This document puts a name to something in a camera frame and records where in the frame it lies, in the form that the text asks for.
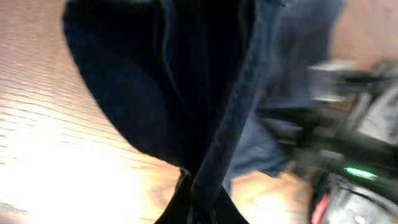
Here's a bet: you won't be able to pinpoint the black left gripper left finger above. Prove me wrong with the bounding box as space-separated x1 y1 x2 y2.
154 169 193 224

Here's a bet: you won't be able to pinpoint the dark blue denim shorts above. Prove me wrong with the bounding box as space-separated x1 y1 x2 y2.
63 1 343 204

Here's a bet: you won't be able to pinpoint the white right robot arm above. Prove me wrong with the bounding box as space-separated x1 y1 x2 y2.
259 60 397 201

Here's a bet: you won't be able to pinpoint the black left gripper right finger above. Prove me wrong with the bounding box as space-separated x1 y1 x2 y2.
214 187 249 224

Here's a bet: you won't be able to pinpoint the grey shirt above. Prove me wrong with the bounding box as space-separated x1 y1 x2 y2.
320 175 397 224

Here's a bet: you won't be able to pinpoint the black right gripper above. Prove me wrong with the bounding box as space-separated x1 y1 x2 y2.
257 108 341 174

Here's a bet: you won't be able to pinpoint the coral red garment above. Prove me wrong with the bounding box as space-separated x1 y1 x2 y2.
311 193 330 224

